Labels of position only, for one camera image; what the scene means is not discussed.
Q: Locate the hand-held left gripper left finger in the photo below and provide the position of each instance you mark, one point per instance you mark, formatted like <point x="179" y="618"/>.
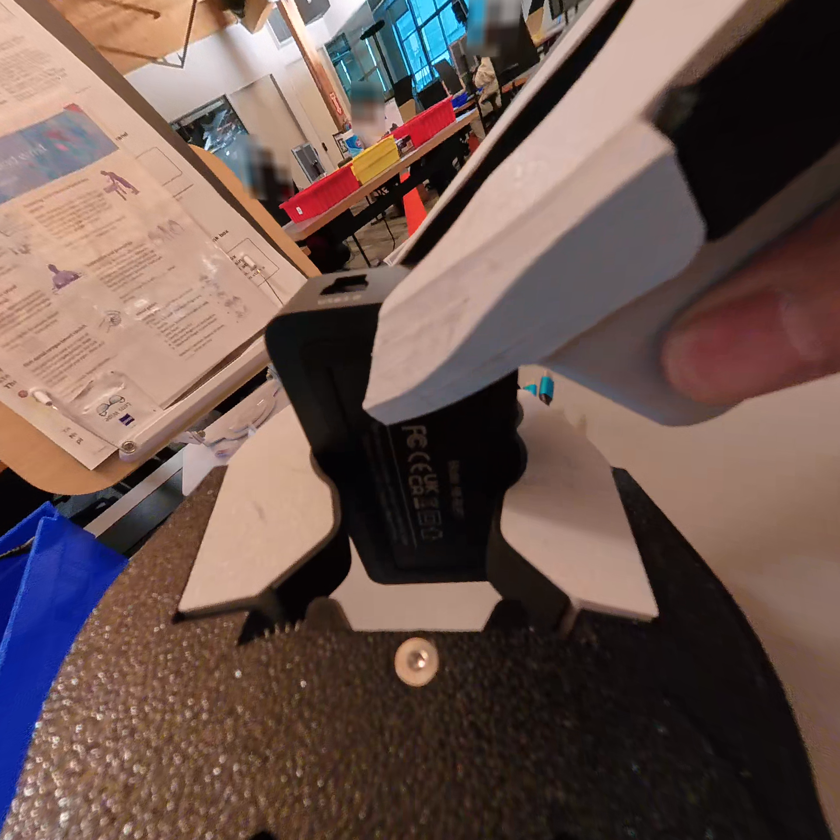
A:
<point x="262" y="518"/>

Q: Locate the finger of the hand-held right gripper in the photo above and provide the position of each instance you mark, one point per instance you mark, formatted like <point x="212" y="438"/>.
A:
<point x="525" y="295"/>
<point x="518" y="131"/>

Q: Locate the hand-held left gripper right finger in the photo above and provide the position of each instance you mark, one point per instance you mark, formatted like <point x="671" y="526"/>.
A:
<point x="577" y="531"/>

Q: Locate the black docking box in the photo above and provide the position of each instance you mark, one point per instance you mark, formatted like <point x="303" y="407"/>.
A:
<point x="407" y="505"/>

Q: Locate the white desk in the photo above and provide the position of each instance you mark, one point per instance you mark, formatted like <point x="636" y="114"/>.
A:
<point x="722" y="525"/>

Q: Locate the person's right hand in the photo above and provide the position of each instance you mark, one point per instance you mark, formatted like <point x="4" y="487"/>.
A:
<point x="754" y="328"/>

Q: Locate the small red bin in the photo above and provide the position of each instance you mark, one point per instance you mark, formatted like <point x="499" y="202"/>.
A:
<point x="426" y="119"/>

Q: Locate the white clip bar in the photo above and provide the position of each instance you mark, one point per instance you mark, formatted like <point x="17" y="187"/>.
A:
<point x="197" y="410"/>

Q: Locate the orange cone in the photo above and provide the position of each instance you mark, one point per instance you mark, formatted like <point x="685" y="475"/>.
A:
<point x="415" y="210"/>

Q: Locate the long wooden table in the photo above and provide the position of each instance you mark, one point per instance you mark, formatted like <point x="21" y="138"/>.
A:
<point x="394" y="177"/>

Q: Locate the large window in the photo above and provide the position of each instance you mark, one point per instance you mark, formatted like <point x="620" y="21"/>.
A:
<point x="420" y="39"/>

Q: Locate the yellow bin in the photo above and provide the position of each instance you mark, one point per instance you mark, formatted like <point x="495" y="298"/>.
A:
<point x="375" y="161"/>

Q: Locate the lens wipe packet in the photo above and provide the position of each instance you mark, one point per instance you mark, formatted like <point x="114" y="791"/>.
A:
<point x="115" y="410"/>

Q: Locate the large red bin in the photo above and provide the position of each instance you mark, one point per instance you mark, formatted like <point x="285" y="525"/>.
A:
<point x="321" y="190"/>

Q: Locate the wooden beam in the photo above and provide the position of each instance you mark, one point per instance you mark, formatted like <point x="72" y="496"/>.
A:
<point x="315" y="65"/>

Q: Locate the blue plastic bin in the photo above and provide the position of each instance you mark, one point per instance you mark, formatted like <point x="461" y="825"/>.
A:
<point x="46" y="590"/>

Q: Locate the rounded wooden board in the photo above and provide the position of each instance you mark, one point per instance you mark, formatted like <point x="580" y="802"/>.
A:
<point x="229" y="177"/>

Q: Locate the printed instruction sheet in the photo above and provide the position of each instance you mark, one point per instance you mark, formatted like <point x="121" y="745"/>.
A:
<point x="98" y="262"/>

